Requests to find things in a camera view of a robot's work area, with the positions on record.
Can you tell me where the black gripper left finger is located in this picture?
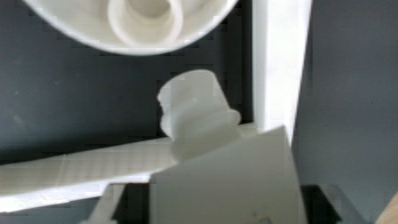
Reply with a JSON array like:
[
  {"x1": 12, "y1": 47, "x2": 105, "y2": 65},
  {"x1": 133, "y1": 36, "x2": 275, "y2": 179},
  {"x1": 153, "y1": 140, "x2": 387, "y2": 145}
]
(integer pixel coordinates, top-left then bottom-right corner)
[{"x1": 80, "y1": 183, "x2": 149, "y2": 224}]

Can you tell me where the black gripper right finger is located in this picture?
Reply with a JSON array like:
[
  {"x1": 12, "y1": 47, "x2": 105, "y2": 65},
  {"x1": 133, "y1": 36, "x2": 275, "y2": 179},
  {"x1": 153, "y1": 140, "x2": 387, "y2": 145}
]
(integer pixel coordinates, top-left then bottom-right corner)
[{"x1": 300, "y1": 184, "x2": 369, "y2": 224}]

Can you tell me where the white stool leg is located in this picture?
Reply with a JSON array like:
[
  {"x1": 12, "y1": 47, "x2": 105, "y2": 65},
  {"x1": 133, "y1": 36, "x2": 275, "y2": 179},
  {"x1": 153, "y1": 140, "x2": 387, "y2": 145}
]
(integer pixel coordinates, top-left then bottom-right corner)
[{"x1": 151, "y1": 70, "x2": 307, "y2": 224}]

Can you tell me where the white round stool seat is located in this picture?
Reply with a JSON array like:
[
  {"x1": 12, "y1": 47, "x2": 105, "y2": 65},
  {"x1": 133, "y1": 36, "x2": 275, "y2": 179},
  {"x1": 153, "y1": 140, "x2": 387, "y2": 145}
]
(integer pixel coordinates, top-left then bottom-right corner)
[{"x1": 23, "y1": 0, "x2": 238, "y2": 56}]

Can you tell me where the white front fence bar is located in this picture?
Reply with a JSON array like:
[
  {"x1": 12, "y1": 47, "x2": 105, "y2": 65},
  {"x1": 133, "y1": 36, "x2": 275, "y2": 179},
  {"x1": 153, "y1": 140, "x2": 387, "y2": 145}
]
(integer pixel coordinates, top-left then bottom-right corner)
[{"x1": 0, "y1": 138, "x2": 174, "y2": 213}]

